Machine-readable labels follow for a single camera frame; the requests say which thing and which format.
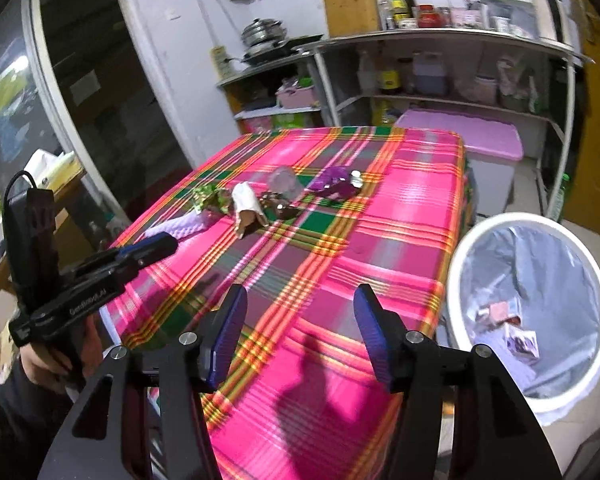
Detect purple foil wrapper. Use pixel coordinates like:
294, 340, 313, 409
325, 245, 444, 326
307, 166, 363, 201

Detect yellow label sauce bottle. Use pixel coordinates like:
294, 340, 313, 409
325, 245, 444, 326
379, 55, 402, 96

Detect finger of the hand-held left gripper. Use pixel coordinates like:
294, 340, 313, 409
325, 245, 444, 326
72, 233, 179, 301
62, 241, 147, 281

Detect pink lid storage box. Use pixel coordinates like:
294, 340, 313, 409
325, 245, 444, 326
394, 109, 525, 218

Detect glass sliding door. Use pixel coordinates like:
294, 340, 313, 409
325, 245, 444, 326
0, 0, 196, 221

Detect pink plaid tablecloth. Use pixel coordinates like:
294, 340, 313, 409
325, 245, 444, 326
100, 125, 473, 480

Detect pink knife holder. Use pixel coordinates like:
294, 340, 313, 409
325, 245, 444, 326
450, 6, 486, 30

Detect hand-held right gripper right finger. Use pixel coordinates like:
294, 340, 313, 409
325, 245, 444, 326
352, 283, 563, 480

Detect pink carton box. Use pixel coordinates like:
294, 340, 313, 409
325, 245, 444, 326
477, 300, 523, 326

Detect clear plastic cup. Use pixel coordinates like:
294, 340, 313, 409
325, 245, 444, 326
269, 167, 306, 203

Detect steel steamer pot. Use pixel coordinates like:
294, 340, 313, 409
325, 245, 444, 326
241, 17, 287, 53

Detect wooden side table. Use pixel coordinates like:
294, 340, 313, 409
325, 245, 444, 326
0, 167, 88, 326

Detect person's left hand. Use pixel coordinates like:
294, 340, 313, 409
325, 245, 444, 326
20, 317, 103, 391

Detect green plastic bottle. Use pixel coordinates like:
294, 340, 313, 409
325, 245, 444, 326
550, 172, 572, 223

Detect wooden cutting board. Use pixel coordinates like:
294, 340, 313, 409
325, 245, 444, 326
320, 0, 383, 38

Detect low shelf unit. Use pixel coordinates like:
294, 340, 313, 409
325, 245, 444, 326
216, 52, 326, 136

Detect red lidded jar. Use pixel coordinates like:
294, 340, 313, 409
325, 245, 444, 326
416, 4, 441, 28

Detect power strip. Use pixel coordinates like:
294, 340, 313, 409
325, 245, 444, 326
210, 46, 229, 81

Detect green gold wrapper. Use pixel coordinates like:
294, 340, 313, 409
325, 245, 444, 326
191, 184, 231, 216

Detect pink plastic basket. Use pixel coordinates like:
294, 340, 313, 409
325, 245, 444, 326
275, 85, 317, 110

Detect white round trash bin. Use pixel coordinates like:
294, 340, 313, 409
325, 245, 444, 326
445, 212, 600, 413

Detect white round tub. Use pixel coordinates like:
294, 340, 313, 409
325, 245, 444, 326
467, 74, 498, 103

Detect white wall cable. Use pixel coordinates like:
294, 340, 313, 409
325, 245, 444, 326
190, 0, 221, 51

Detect black induction cooker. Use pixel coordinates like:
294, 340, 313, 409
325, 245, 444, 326
240, 34, 326, 66

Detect white electric kettle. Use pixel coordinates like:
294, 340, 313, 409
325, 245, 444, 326
527, 0, 573, 43

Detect purple oil jug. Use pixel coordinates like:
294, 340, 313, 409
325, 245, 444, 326
411, 51, 451, 98

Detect wooden door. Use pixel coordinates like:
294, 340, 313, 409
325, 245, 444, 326
560, 0, 600, 231

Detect white plastic bottle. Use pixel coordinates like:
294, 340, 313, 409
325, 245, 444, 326
356, 50, 378, 93

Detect brown shiny wrapper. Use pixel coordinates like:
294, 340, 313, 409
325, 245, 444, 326
260, 192, 303, 221

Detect white shelf unit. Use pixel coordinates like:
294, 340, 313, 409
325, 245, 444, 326
292, 27, 596, 221

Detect purple milk carton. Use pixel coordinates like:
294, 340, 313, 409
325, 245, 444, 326
502, 324, 541, 361

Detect crumpled plastic bags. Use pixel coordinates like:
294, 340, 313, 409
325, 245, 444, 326
497, 52, 546, 113

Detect white paper packet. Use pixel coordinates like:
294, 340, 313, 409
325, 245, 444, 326
230, 182, 271, 238

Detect clear plastic container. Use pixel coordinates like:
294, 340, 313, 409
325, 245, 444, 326
482, 0, 538, 38

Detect person's left forearm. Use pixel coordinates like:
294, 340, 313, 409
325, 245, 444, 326
0, 360, 81, 480

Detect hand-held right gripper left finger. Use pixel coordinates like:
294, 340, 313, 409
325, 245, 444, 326
42, 283, 249, 480

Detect yellow tissue box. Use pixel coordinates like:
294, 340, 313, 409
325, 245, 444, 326
22, 149, 78, 186

